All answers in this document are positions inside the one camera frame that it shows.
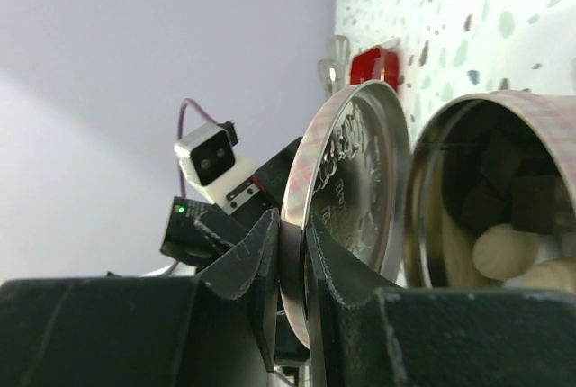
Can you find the dark brown square chocolate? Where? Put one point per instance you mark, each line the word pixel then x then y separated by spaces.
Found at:
pixel 532 203

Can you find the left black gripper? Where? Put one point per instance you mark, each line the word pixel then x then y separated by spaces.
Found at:
pixel 197 233

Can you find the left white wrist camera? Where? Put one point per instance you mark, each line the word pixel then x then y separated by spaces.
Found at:
pixel 207 161

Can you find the metal tweezers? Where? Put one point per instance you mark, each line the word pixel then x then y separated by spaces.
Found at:
pixel 333 68

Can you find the round metal tin lid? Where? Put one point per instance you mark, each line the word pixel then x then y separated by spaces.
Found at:
pixel 350 171

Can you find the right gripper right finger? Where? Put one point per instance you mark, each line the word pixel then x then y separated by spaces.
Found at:
pixel 367 331

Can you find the round metal tin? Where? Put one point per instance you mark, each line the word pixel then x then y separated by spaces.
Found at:
pixel 446 166

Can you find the white swirl oval chocolate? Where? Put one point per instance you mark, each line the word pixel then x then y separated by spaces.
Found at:
pixel 557 274

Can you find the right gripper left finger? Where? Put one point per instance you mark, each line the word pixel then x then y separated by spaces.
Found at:
pixel 215 328

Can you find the red rectangular tray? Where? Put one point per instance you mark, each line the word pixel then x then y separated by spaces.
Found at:
pixel 377 63

